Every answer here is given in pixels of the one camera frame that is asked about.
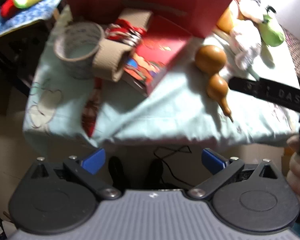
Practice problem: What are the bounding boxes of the blue patterned cloth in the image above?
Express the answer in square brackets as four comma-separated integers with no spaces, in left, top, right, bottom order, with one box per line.
[0,0,66,38]

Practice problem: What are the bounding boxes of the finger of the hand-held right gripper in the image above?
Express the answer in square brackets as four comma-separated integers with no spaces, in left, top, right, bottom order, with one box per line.
[229,77,261,97]

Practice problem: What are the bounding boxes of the green plush toy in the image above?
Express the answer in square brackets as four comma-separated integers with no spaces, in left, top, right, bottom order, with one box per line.
[258,13,286,48]

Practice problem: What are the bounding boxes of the grey ceramic cup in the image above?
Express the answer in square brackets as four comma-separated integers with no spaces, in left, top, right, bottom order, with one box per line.
[53,22,106,80]

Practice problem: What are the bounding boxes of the tan cardboard sleeve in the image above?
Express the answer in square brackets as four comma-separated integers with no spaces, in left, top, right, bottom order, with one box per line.
[92,8,153,82]

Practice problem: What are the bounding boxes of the tall red printed box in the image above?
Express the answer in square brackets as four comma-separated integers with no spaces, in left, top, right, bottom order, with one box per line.
[122,14,193,97]

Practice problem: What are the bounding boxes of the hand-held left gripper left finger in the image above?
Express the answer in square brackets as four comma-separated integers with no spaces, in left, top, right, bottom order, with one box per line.
[27,148,122,202]

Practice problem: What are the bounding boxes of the thin black floor cable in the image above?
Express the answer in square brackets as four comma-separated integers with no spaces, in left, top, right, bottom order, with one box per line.
[153,146,193,184]

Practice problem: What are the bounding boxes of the person's right hand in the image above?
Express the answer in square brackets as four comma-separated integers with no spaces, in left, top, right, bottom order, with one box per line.
[286,134,300,204]

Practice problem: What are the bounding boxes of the light printed bedsheet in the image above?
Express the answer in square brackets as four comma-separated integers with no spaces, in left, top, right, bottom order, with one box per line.
[22,5,300,148]

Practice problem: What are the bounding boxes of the brown gourd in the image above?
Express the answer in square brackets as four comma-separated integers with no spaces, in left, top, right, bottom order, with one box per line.
[195,44,235,123]

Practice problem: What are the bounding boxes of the red plush toy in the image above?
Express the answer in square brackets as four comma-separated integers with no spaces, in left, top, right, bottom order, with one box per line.
[0,0,21,18]

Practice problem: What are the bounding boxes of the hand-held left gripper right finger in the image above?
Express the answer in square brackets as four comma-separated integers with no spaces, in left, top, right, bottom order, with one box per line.
[186,148,282,202]

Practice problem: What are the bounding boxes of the red patterned ribbon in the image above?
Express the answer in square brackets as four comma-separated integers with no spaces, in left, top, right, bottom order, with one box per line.
[81,19,147,138]

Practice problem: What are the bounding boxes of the white bunny plush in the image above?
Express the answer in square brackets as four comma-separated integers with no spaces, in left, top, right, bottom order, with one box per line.
[230,29,275,81]

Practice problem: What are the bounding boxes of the yellow tiger plush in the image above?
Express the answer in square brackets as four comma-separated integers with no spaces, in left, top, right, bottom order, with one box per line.
[216,0,264,35]

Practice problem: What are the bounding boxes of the dark shoe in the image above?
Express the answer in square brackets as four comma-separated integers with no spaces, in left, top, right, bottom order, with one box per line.
[108,156,127,189]
[144,158,164,189]

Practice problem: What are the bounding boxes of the brown woven cloth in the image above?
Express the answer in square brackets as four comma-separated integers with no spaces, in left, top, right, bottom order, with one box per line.
[281,26,300,91]

